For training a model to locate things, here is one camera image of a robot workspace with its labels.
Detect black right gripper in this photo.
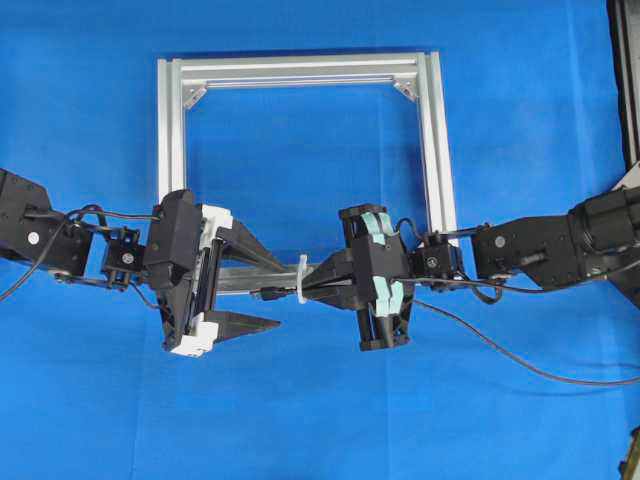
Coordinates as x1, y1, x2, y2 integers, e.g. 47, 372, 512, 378
302, 204, 414, 351

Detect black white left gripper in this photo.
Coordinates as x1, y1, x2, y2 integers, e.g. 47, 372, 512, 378
158, 201, 296, 357

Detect black USB cable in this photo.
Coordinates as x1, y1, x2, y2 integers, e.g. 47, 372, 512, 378
249, 285, 640, 386

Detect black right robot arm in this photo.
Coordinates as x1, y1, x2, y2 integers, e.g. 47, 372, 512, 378
299, 187, 639, 351

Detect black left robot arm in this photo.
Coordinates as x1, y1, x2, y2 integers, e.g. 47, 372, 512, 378
1, 170, 285, 357

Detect white zip tie loop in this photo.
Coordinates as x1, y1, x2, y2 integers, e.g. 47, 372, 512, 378
296, 254, 308, 304

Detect yellowish object bottom right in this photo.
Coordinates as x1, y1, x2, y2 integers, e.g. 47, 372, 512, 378
618, 426, 640, 480

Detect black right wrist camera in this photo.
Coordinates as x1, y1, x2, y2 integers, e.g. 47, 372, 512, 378
357, 211, 409, 318

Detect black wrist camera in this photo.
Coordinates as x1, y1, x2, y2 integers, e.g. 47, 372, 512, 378
357, 211, 409, 318
143, 189, 202, 291

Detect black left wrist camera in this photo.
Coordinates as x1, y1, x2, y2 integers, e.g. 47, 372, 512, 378
143, 189, 202, 291

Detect black right camera cable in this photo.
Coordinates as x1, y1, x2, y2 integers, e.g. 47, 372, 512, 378
389, 216, 566, 304

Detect silver aluminium extrusion frame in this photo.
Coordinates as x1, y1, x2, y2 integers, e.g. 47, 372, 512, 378
156, 49, 459, 296

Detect silver metal mounting bracket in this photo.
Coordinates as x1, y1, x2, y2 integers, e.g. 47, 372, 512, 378
611, 162, 640, 191

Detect black metal rail frame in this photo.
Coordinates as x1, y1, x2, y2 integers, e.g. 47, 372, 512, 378
606, 0, 639, 170

